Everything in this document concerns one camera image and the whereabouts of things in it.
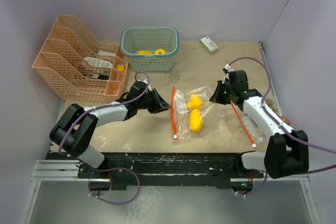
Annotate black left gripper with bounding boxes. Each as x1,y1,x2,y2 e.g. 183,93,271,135
136,88,170,114

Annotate clear zip bag red seal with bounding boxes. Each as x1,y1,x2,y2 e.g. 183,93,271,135
171,86,213,141

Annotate yellow fake pear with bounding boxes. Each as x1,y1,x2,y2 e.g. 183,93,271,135
186,94,203,111

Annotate yellow fake lemon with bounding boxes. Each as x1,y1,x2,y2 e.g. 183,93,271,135
155,48,167,55

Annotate yellow fake bell pepper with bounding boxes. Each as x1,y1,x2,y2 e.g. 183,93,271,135
137,50,152,55

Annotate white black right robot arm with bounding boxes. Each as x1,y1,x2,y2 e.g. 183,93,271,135
210,70,309,179

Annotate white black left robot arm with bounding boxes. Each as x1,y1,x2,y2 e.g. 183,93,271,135
49,81,171,178

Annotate brown fake mushrooms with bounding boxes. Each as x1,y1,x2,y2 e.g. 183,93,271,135
266,99,278,113

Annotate brown fake potato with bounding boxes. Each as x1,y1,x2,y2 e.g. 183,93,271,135
279,115,291,125

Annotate small yellow item in organizer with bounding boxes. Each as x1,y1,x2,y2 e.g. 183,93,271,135
115,64,125,72

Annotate light blue plastic basket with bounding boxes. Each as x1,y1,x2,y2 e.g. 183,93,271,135
120,27,180,72

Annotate small white green box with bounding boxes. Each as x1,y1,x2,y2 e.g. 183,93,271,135
200,36,218,54

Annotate orange mesh file organizer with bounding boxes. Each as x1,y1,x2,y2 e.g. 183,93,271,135
32,15,128,103

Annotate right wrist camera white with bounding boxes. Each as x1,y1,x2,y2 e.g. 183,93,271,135
222,64,232,84

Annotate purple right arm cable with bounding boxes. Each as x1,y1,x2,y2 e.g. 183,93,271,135
225,56,336,175

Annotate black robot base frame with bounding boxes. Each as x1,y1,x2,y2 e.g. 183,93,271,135
46,152,265,192

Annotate aluminium rail frame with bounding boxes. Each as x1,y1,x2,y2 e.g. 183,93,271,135
19,159,79,224

